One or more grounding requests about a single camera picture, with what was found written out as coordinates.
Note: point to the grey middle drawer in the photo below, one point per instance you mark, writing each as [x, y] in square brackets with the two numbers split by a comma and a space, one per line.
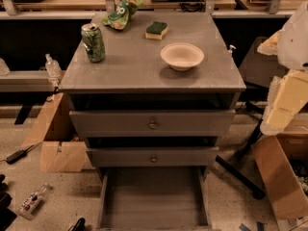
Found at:
[152, 156]

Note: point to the left cardboard box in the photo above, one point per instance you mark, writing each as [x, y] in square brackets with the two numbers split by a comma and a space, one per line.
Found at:
[61, 149]

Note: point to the green chip bag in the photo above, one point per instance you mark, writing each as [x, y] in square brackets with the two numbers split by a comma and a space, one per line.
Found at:
[124, 10]

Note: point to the right cardboard box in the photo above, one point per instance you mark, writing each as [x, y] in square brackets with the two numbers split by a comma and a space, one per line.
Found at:
[273, 155]

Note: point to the green soda can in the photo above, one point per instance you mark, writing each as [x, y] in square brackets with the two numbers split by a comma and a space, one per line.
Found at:
[93, 42]

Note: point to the grey top drawer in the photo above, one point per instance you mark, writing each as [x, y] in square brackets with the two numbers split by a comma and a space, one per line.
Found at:
[91, 124]

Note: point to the green yellow sponge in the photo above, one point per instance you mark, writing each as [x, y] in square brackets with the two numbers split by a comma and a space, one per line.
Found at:
[156, 30]

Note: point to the grey drawer cabinet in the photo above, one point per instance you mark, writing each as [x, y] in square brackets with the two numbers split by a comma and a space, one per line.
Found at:
[134, 77]

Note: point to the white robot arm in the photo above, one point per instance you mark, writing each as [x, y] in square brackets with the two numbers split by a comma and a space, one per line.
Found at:
[290, 43]

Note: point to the clear sanitizer bottle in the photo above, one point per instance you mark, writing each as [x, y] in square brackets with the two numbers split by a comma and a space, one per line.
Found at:
[52, 67]

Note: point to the black power adapter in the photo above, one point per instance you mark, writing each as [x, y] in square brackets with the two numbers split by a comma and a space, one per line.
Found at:
[16, 156]

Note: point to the white paper bowl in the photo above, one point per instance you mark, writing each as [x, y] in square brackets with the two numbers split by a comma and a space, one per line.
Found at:
[182, 56]

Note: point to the grey open bottom drawer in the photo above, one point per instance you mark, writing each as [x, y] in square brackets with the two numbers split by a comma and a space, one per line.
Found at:
[154, 199]

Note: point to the cardboard box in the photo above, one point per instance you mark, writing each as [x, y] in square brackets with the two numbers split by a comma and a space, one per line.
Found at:
[273, 155]
[61, 149]

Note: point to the plastic bottle on floor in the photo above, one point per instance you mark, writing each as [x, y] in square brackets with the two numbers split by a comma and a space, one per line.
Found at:
[32, 203]

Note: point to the small white pump bottle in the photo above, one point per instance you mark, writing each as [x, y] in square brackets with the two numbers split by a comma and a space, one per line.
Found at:
[231, 49]

